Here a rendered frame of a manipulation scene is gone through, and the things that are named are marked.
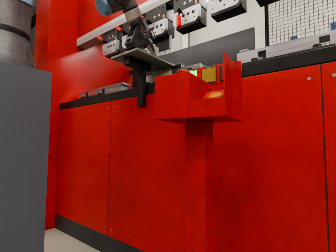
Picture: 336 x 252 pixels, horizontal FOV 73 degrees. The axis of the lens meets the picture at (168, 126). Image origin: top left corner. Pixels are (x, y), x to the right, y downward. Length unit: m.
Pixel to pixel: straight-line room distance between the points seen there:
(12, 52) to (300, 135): 0.80
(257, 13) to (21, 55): 5.91
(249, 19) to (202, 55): 4.61
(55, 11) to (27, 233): 1.63
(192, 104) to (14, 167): 0.43
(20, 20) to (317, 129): 0.84
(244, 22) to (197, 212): 5.94
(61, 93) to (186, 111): 1.37
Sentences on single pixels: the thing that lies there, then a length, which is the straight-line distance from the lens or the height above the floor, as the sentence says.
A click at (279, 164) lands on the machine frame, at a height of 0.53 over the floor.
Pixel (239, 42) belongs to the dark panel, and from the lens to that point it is 1.66.
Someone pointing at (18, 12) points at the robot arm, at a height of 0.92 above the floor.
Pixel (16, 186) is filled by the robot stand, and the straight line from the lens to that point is 0.63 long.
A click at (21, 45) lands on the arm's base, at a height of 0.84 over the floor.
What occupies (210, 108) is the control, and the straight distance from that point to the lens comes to 0.55.
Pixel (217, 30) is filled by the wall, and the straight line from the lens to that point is 6.69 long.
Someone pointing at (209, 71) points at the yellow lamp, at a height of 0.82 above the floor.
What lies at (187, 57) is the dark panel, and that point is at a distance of 1.84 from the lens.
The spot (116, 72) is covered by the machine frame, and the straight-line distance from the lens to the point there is 2.16.
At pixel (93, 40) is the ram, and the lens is 1.85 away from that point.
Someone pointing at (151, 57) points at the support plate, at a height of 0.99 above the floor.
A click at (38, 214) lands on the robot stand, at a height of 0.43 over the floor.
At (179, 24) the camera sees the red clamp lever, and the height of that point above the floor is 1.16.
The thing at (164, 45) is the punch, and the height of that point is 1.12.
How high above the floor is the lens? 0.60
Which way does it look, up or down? 4 degrees up
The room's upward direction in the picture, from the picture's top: straight up
